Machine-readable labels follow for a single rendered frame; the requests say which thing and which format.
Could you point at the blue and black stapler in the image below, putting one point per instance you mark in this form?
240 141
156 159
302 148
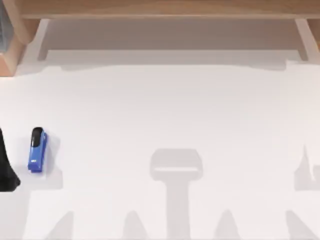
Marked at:
36 155

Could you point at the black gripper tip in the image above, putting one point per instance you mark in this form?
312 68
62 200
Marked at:
5 172

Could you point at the wooden cupboard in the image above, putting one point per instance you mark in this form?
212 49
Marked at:
160 8

